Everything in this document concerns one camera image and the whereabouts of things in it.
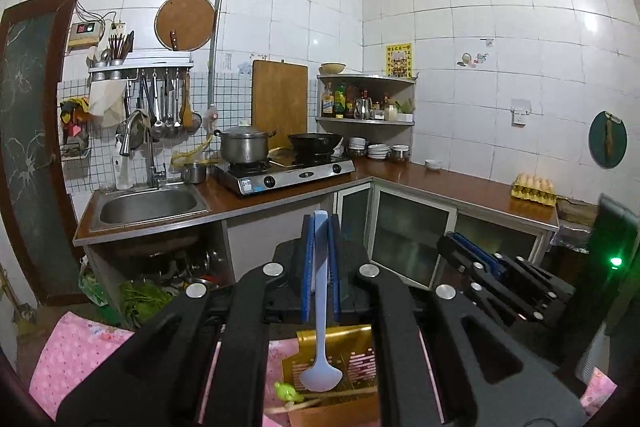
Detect brown frosted glass door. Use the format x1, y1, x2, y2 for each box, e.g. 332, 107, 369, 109
0, 0, 86, 306

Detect silver foil bag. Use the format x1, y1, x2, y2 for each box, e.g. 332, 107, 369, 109
549, 224, 594, 254

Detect cream hanging cloth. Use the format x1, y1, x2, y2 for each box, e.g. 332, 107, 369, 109
88, 79, 126, 128

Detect steel faucet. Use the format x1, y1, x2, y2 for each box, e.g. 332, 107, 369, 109
118, 109, 169, 190

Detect wall stickers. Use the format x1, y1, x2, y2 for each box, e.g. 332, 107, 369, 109
455, 51, 490, 69

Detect steel cooking pot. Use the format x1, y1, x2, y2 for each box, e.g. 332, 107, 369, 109
213, 120, 277, 166

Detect kitchen counter cabinet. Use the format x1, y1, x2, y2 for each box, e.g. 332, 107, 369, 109
73, 159, 561, 334

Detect wall controller with red display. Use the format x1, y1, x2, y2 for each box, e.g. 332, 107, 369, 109
67, 20, 105, 49

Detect wire basket with sponges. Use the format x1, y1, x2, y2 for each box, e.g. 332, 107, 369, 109
58, 96, 94, 163

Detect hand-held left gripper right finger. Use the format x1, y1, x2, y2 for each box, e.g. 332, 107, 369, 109
327, 214, 587, 427

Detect steel corner shelf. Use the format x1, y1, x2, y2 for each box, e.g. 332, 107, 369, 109
315, 73, 417, 128

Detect wooden cutting board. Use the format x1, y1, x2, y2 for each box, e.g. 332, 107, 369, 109
250, 59, 310, 138

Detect gold cardboard box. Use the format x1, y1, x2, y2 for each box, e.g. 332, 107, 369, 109
281, 324, 382, 427

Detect steel utensil rack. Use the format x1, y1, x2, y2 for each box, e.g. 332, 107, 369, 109
88, 51, 195, 83

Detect yellow gas hose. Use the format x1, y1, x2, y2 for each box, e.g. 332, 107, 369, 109
169, 131, 221, 168

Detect black wok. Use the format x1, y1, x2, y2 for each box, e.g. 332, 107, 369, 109
287, 131, 345, 156

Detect green plastic bag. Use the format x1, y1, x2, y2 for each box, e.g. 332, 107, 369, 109
78, 256, 109, 308

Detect yellow wall poster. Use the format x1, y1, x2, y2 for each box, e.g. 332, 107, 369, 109
384, 42, 414, 79

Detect row of condiment bottles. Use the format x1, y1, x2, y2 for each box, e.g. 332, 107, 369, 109
320, 80, 416, 122

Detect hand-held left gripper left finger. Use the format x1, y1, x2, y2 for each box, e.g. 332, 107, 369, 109
56, 214, 317, 427

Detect green round wall board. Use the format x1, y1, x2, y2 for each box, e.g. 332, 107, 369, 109
588, 110, 629, 170

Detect white dish soap bottle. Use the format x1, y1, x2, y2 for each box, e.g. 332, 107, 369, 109
114, 154, 134, 190

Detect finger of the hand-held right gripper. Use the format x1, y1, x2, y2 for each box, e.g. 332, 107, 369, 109
436, 235, 556, 329
447, 232, 576, 313

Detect white wall socket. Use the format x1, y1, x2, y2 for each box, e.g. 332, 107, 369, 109
510, 98, 532, 128

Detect steel sink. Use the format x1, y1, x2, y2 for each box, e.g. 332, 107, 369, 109
97, 186, 211, 228

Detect steel gas stove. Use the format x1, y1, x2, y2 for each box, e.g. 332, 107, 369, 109
213, 155, 356, 196

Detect row of hanging kitchen utensils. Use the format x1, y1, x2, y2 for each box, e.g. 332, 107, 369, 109
124, 67, 204, 140

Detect pink floral tablecloth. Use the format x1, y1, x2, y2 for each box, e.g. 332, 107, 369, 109
28, 311, 619, 427

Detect bundle of dark utensils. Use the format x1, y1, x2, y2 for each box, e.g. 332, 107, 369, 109
107, 30, 135, 63

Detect green leafy vegetables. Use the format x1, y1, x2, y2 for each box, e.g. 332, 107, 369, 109
119, 281, 176, 328

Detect light blue plastic spoon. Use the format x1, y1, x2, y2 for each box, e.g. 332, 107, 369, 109
298, 210, 344, 393

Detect small steel pot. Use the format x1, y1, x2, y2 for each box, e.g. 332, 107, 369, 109
179, 160, 217, 184

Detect green plastic utensil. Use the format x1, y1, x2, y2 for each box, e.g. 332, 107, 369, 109
273, 380, 307, 407

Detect green toy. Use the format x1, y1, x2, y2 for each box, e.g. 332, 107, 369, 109
264, 385, 377, 414

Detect egg carton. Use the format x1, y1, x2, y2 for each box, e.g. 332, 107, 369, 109
509, 172, 558, 208

